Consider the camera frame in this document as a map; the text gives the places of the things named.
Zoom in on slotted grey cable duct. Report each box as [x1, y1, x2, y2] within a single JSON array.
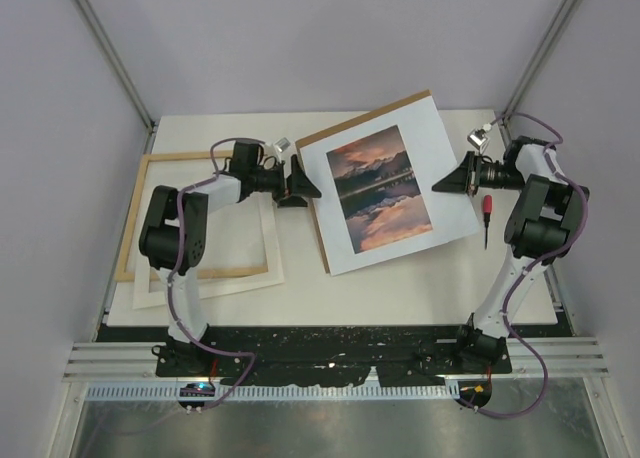
[[85, 381, 459, 402]]

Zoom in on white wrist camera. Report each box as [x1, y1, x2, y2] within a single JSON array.
[[467, 123, 493, 155], [272, 137, 291, 155]]

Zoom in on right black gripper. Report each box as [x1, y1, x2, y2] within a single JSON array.
[[433, 151, 525, 197]]

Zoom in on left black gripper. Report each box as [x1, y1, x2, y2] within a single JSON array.
[[250, 156, 321, 209]]

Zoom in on white mat board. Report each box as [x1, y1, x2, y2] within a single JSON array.
[[132, 192, 286, 311]]

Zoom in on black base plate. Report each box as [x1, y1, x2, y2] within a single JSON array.
[[151, 325, 512, 388]]

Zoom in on right aluminium frame post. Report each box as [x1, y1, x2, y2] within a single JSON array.
[[500, 0, 583, 129]]

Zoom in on brown frame backing board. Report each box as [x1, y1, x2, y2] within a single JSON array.
[[294, 89, 434, 275]]

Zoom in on aluminium frame post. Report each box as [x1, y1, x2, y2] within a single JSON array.
[[71, 0, 155, 133], [500, 0, 583, 129]]

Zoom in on red handled screwdriver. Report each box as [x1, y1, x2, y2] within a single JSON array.
[[481, 194, 493, 250]]

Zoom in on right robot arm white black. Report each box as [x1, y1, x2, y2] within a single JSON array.
[[432, 128, 589, 372]]

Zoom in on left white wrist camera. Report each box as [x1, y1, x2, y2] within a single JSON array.
[[272, 137, 291, 155]]

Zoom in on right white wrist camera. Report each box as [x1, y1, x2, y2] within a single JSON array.
[[467, 123, 493, 155]]

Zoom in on left aluminium frame post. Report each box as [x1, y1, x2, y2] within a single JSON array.
[[71, 0, 155, 133]]

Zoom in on aluminium front rail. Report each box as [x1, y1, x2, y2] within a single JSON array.
[[63, 337, 609, 383]]

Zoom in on sunset landscape photo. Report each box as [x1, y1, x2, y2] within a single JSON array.
[[298, 96, 481, 277]]

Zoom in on wooden picture frame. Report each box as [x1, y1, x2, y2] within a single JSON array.
[[114, 151, 269, 282]]

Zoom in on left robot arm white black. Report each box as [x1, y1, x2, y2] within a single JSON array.
[[138, 137, 322, 377]]

